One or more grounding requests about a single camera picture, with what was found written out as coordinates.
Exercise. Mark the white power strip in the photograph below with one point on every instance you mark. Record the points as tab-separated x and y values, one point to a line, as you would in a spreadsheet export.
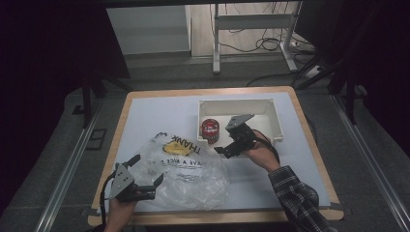
314	71

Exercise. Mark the black metal stand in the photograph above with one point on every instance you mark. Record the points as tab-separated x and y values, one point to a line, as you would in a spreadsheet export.
350	96
87	100

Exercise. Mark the person's left hand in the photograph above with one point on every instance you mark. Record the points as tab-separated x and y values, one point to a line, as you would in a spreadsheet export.
119	214

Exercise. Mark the white plastic bin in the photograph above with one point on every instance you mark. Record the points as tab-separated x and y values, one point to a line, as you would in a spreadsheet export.
225	111

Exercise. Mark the clear printed plastic bag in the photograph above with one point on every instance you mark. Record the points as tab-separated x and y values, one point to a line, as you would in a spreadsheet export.
193	190

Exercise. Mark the grey cabinet panel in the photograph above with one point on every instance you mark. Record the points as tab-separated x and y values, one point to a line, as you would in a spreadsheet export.
148	30

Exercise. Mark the red can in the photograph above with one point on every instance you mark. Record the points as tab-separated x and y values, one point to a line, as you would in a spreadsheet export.
210	130

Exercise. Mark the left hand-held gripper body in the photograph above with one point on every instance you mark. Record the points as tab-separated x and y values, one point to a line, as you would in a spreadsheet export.
122	182

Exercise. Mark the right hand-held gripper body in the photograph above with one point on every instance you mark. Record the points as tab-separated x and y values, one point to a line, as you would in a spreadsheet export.
240	121

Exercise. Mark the white metal desk frame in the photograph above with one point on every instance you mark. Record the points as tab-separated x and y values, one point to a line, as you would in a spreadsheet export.
253	22

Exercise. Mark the person's right hand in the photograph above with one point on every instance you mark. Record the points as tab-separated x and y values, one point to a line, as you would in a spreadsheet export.
262	154

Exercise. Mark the aluminium floor rail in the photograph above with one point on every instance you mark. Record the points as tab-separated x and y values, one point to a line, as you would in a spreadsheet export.
64	180
370	161

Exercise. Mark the white table mat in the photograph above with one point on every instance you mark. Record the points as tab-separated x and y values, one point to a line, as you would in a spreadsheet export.
154	112

